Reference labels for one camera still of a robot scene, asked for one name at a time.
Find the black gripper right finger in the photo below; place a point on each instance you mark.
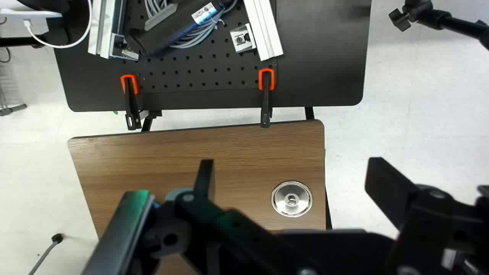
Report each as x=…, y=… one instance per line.
x=391, y=188

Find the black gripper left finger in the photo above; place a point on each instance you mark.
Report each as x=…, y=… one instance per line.
x=203, y=178

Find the black perforated robot base board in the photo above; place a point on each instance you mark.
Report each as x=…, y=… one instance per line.
x=315, y=62

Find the round silver metal lid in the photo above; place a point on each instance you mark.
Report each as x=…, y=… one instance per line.
x=291, y=199

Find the orange black bar clamp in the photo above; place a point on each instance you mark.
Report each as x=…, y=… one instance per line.
x=130, y=97
x=266, y=94

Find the black power box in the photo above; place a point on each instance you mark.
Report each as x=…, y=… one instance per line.
x=168, y=31

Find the silver aluminium extrusion bar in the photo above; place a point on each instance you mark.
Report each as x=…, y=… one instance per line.
x=104, y=25
x=265, y=25

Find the white device box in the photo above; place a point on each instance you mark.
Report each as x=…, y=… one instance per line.
x=25, y=13

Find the small silver metal bracket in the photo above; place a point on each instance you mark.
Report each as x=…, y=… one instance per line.
x=243, y=39

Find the black camera tripod arm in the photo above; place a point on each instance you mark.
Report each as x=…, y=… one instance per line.
x=443, y=20

